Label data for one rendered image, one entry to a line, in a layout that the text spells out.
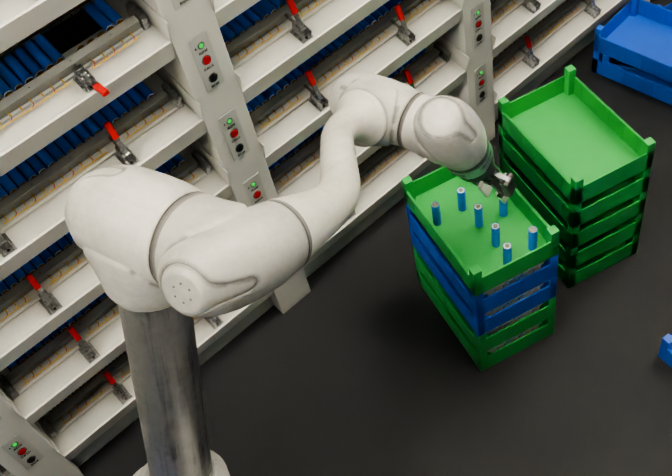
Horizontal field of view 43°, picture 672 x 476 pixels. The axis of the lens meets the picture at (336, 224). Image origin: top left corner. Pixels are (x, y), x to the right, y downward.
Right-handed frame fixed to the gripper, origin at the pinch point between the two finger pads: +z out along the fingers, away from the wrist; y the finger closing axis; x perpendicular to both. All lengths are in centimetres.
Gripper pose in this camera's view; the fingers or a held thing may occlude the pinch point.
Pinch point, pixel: (494, 189)
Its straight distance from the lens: 178.4
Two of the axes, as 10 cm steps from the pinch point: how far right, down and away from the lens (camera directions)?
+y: 8.2, 3.6, -4.6
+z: 3.9, 2.5, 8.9
